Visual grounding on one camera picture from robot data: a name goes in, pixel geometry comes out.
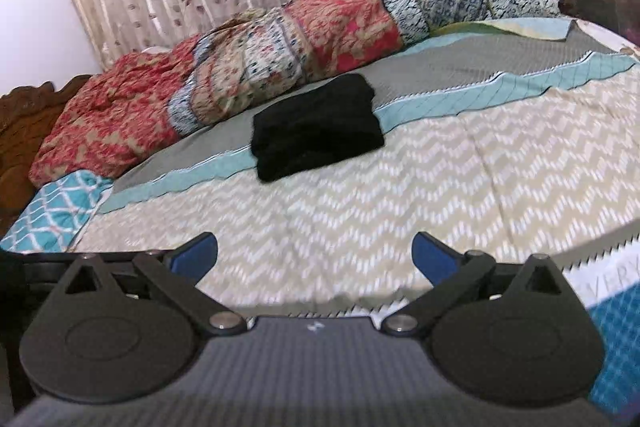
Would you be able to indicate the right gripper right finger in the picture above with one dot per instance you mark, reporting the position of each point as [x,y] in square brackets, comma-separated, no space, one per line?
[508,334]

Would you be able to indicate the chevron patterned bedsheet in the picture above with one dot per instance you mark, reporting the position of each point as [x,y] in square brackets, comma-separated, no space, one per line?
[551,162]

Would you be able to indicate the carved wooden headboard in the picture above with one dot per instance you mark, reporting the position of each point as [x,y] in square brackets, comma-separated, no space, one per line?
[28,115]

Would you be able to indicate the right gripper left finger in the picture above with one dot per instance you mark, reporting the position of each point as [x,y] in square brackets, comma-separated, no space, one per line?
[116,327]

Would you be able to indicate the teal lattice pillow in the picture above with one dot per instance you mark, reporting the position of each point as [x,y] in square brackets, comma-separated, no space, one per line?
[56,214]

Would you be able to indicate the red floral quilt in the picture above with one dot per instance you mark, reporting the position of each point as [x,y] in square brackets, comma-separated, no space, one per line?
[147,101]

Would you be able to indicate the black pants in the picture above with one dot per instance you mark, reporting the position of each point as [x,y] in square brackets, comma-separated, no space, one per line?
[316,129]

